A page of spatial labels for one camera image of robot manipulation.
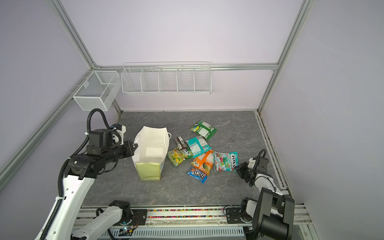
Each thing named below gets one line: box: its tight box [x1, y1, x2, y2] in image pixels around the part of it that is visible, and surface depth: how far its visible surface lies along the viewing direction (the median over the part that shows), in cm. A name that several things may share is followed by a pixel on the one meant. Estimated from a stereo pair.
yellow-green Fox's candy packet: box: [166, 146, 193, 167], surface depth 94 cm
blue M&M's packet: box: [186, 167, 208, 184], surface depth 87 cm
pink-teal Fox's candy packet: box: [213, 151, 239, 172], surface depth 91 cm
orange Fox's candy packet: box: [190, 149, 214, 176], surface depth 91 cm
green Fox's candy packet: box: [190, 119, 218, 140], surface depth 108 cm
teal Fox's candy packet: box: [185, 135, 212, 158], surface depth 98 cm
